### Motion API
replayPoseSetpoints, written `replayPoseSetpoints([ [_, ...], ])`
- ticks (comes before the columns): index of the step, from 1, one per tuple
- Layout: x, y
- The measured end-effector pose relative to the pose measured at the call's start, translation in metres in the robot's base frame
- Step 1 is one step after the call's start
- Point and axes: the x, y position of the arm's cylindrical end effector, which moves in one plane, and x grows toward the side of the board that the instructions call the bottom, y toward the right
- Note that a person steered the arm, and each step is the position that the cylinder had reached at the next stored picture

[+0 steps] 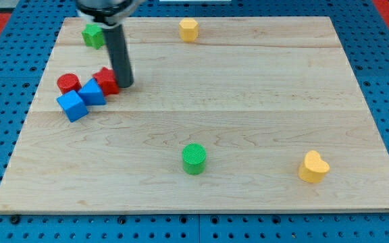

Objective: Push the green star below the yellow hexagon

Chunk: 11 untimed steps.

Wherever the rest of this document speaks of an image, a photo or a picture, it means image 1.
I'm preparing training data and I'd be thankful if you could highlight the green cylinder block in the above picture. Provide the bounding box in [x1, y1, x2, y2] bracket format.
[182, 143, 207, 175]

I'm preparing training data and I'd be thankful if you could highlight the wooden board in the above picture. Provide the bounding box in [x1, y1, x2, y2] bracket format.
[0, 17, 389, 215]

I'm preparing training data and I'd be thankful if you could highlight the yellow heart block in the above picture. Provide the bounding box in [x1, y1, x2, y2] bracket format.
[298, 151, 330, 184]

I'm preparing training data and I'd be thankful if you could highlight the blue cube block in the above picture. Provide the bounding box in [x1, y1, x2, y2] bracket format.
[56, 90, 88, 122]

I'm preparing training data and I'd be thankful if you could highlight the green star block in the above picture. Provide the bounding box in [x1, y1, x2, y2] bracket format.
[82, 24, 105, 49]

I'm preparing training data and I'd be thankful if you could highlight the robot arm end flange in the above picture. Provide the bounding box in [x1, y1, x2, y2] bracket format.
[75, 0, 145, 28]

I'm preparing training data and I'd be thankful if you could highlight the blue triangle block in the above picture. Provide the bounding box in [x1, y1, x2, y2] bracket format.
[78, 78, 107, 106]

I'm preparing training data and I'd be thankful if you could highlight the red star block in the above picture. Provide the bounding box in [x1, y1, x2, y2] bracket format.
[93, 67, 120, 97]

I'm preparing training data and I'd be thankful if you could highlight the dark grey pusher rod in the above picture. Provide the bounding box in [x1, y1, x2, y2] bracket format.
[103, 24, 134, 88]

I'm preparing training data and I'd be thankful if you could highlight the yellow hexagon block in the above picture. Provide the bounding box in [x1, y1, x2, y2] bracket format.
[179, 18, 199, 42]

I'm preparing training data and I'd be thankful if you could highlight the red cylinder block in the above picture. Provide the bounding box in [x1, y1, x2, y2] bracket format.
[57, 73, 82, 95]

